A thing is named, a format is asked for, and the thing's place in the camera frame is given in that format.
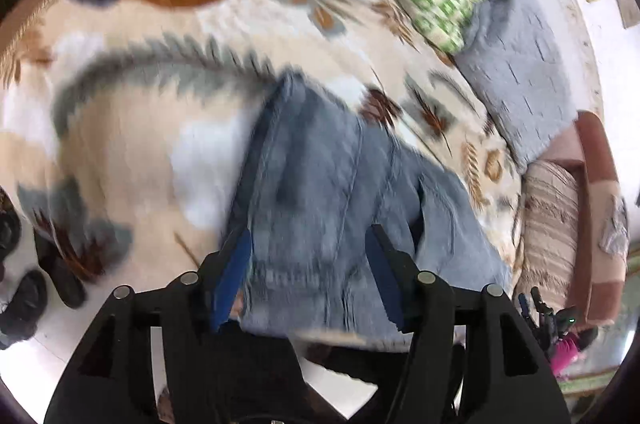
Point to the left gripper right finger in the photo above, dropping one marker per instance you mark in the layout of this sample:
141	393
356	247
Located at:
472	357

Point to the grey denim pants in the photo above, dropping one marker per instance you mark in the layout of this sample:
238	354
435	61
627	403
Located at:
316	177

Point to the black shoes on floor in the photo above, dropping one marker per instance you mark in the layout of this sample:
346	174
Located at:
56	265

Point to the leaf pattern fleece blanket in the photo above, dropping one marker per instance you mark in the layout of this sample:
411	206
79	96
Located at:
134	117

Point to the striped floral beige pillow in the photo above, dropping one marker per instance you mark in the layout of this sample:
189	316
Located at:
550	235

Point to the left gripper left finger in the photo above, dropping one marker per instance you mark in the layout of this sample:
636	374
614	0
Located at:
109	378

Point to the grey cloth on headboard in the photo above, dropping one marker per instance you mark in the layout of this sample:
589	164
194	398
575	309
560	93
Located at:
614	237

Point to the grey quilted pillow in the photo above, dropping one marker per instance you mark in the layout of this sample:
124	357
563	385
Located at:
511	61

